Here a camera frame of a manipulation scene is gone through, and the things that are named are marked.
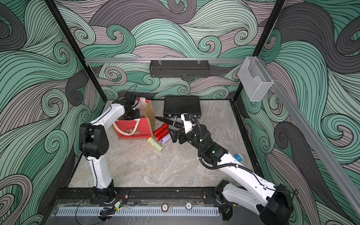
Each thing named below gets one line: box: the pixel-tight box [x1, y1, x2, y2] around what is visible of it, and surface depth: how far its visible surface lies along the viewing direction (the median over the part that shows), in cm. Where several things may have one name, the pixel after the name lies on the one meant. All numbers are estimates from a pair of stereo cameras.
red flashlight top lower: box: [154, 128, 170, 142], surface depth 97 cm
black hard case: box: [163, 95, 202, 119], surface depth 112 cm
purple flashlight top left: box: [160, 133, 172, 145], surface depth 95 cm
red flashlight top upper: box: [153, 122, 170, 137], surface depth 99 cm
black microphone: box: [154, 116, 184, 129], surface depth 103 cm
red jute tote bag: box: [111, 97, 156, 141], surface depth 86 cm
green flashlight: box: [147, 136, 165, 153], surface depth 93 cm
